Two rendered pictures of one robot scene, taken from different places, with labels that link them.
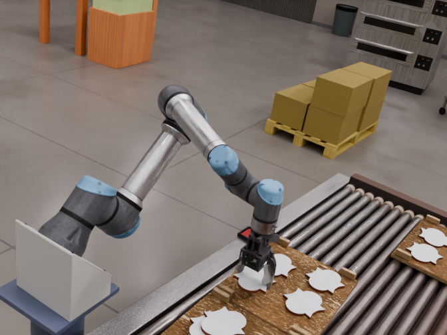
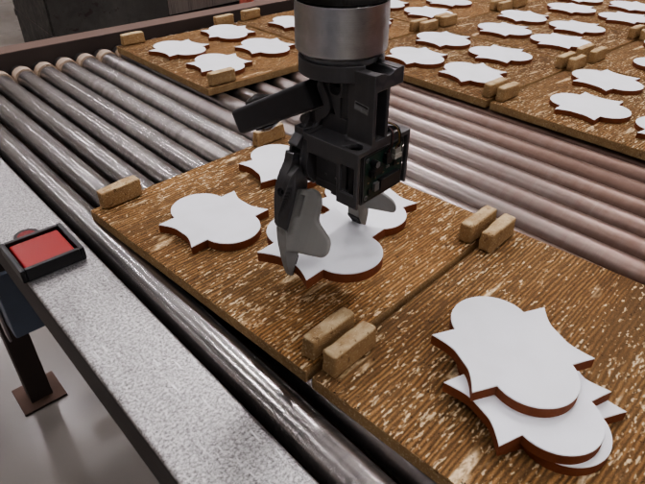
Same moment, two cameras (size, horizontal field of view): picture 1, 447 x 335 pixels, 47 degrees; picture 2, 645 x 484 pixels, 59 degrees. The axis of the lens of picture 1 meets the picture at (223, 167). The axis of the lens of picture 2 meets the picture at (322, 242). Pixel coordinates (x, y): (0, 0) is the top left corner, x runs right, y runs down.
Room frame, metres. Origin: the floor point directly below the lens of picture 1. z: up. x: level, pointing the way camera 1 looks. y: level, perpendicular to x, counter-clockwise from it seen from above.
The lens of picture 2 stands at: (1.20, 0.31, 1.33)
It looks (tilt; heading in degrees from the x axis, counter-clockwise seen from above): 35 degrees down; 285
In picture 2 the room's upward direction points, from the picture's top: straight up
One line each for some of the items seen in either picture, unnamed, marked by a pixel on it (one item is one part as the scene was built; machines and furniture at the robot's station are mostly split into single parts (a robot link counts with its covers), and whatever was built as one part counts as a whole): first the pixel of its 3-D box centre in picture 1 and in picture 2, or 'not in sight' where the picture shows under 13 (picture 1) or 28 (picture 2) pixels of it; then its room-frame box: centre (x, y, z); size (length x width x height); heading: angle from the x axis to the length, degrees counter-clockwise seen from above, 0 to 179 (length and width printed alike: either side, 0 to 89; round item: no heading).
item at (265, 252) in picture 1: (257, 246); (346, 124); (1.30, -0.14, 1.13); 0.09 x 0.08 x 0.12; 152
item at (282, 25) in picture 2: not in sight; (331, 22); (1.59, -1.27, 0.94); 0.41 x 0.35 x 0.04; 146
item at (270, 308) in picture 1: (289, 286); (291, 221); (1.40, -0.29, 0.93); 0.41 x 0.35 x 0.02; 151
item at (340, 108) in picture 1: (330, 100); not in sight; (5.44, -1.02, 0.37); 1.30 x 0.90 x 0.75; 153
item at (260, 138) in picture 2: (348, 273); (268, 133); (1.51, -0.50, 0.95); 0.06 x 0.02 x 0.03; 61
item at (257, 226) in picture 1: (265, 223); (344, 26); (1.30, -0.15, 1.21); 0.08 x 0.08 x 0.05
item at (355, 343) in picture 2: (220, 294); (349, 348); (1.27, -0.06, 0.95); 0.06 x 0.02 x 0.03; 61
